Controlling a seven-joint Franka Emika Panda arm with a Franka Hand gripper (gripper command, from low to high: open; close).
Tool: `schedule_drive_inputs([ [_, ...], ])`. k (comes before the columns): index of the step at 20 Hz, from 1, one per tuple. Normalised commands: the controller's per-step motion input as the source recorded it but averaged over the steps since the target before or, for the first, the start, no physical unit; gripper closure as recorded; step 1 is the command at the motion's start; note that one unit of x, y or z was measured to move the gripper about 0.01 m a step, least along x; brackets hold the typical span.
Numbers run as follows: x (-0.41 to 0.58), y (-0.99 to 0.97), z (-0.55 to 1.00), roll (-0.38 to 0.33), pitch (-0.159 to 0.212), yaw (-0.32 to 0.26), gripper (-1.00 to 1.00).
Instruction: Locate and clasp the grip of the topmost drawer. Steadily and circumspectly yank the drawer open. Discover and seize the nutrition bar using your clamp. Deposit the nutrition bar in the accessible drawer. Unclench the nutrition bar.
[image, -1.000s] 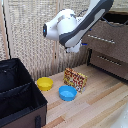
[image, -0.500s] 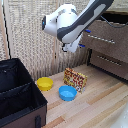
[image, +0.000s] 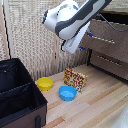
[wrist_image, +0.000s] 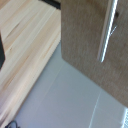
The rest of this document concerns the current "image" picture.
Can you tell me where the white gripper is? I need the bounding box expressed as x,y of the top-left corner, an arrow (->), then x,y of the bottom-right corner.
61,21 -> 95,55

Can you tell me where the silver drawer handle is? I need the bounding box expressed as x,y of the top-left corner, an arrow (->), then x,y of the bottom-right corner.
87,32 -> 116,45
96,54 -> 122,66

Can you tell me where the brown wooden drawer cabinet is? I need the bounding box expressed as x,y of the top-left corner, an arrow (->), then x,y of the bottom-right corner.
87,8 -> 128,81

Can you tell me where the red yellow printed snack box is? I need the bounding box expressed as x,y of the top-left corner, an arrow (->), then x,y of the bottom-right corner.
63,67 -> 89,94

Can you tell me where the blue plastic bowl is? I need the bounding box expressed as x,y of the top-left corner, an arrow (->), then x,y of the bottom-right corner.
58,85 -> 78,102

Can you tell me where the yellow plastic bowl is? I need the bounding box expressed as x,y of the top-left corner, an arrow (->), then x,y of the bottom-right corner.
36,77 -> 54,92

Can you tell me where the woven rattan folding screen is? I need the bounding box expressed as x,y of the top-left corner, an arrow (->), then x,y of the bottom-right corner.
0,0 -> 101,82

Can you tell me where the black fabric storage box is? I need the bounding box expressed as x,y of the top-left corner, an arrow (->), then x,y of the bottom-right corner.
0,58 -> 49,128

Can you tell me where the thin dark robot cable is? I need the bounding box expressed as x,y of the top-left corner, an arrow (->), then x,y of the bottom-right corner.
99,13 -> 128,33

